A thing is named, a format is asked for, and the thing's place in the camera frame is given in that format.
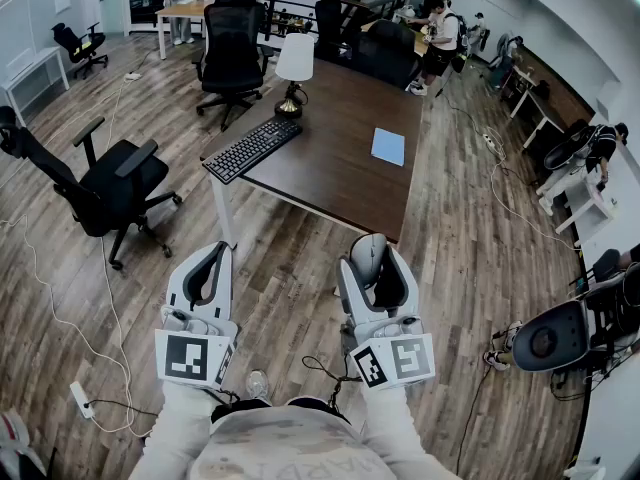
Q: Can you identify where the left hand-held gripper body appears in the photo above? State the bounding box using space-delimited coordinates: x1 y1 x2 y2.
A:
154 306 239 390

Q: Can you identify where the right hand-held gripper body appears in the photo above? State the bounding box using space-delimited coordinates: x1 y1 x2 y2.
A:
341 314 437 391

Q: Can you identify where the grey mouse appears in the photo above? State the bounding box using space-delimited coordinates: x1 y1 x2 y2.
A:
348 232 389 290

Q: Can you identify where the black keyboard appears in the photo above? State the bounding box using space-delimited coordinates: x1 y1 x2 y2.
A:
201 117 305 186

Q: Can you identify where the person's right forearm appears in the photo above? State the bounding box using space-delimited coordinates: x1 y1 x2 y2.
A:
358 385 461 480

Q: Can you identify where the person's left forearm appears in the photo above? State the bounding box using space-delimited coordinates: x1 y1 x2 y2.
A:
128 381 222 480

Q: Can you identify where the person's left shoe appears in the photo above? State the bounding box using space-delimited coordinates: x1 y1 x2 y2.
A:
244 369 274 407

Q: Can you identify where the black office chair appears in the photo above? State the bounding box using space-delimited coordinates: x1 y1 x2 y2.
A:
0 105 184 272
192 0 276 133
314 0 351 64
349 19 424 91

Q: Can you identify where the dark wooden desk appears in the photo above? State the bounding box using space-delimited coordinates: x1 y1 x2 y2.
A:
199 57 426 249

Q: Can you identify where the person's torso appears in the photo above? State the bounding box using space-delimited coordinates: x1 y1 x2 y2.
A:
189 401 401 480

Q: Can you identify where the blue notebook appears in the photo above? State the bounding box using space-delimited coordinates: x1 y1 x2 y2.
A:
370 127 406 168

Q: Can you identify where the grey office chair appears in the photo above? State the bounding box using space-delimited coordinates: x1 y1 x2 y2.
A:
512 300 594 373

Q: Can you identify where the small black chair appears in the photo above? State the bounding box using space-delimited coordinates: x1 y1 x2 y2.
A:
569 248 624 289

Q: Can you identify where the white side table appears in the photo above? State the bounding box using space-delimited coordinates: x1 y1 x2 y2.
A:
554 167 619 234

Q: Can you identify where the grey shell chair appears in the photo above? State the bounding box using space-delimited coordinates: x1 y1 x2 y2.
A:
543 126 601 171

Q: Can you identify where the white shade table lamp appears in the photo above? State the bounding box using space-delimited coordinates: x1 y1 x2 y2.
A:
273 32 316 119

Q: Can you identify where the light wooden desk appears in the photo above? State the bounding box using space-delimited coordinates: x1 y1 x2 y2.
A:
154 0 216 61
359 17 431 59

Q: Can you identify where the black chair yellow cushion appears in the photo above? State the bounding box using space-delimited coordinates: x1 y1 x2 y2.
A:
51 21 110 80

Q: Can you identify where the white floor cable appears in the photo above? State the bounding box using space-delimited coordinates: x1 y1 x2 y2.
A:
488 152 584 252
0 215 154 439

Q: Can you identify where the dark desk white frame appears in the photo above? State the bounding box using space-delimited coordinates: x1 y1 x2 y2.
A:
507 65 566 149

